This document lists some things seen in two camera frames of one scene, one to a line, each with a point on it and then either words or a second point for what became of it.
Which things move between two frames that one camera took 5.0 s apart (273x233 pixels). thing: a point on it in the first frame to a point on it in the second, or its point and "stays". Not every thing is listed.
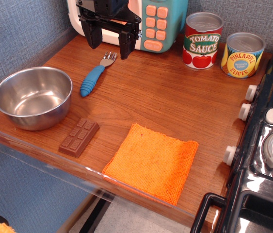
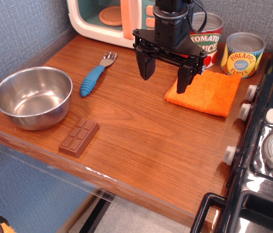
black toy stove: [259, 198] stays
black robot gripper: [111, 14] to [168, 41]
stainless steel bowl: [37, 98] stays
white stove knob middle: [244, 111] stays
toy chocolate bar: [79, 139] stays
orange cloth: [152, 164] to [210, 92]
